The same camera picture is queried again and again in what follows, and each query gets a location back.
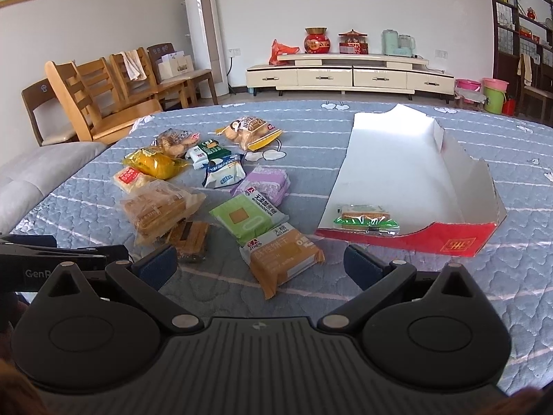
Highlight mint green kitchen appliance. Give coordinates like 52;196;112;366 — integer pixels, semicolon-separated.
382;29;416;57

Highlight pink basin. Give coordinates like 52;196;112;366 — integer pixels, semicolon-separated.
456;79;482;92

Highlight dark wooden display shelf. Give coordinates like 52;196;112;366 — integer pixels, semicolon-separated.
492;0;552;110

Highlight grey sofa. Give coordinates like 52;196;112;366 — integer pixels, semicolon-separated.
1;142;107;234

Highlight red plastic bag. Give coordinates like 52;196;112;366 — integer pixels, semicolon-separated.
269;39;300;66

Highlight dark padded chair left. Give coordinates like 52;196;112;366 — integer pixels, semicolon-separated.
21;79;76;146

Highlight blue quilted table cover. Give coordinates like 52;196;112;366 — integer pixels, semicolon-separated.
15;101;552;393

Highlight white paper gift bag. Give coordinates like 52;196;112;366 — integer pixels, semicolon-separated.
158;50;194;81

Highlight purple snack pack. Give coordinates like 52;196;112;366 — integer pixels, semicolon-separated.
231;166;291;207

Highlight blue white snack pack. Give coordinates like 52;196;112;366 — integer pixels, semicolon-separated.
203;154;246;188

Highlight red white cardboard box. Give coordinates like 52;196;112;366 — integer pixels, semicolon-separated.
316;105;507;257

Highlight yellow snack pack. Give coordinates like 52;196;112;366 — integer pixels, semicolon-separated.
123;147;188;180

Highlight red pavilion gift box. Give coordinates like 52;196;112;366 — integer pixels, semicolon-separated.
338;29;369;54

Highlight yellow bag small buns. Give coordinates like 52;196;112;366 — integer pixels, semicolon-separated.
216;116;283;152

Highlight white standing air conditioner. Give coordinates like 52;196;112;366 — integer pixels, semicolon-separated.
184;0;229;96

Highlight green biscuit pack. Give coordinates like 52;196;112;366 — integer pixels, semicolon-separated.
333;204;400;235

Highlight clear bag round cookies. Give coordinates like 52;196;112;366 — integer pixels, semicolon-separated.
153;128;200;157

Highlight green white snack pack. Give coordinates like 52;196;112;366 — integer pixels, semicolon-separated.
185;139;232;169

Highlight light wooden chair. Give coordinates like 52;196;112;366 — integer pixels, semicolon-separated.
77;57;125;116
44;58;162;145

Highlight red round jar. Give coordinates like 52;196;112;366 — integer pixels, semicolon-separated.
304;27;331;54

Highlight white towel on chair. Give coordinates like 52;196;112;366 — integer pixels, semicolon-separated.
120;50;147;82

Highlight red label sachima pack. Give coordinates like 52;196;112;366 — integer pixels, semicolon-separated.
112;167;154;194

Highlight small wooden stool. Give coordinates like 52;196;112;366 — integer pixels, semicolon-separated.
454;87;487;111

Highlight dark chair with bag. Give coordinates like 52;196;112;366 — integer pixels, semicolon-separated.
146;43;218;107

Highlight cream TV cabinet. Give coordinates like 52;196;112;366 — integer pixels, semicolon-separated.
246;54;454;100

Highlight green bucket pink lid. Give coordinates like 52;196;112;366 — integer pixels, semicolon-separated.
483;78;508;114

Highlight small red bucket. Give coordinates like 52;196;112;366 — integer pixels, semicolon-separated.
502;99;516;116

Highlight near light wooden chair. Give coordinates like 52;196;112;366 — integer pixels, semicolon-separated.
44;58;162;145

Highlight dark brown cake pack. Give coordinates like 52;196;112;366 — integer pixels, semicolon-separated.
166;220;210;263

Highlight orange cracker pack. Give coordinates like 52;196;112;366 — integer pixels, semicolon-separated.
240;223;325;300

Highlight clear bag brown pastries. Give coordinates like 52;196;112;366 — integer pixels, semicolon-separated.
120;180;206;246

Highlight chair by shelf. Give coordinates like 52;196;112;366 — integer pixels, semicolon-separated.
516;54;552;124

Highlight light green cracker pack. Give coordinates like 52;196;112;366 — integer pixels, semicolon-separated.
210;187;289;246

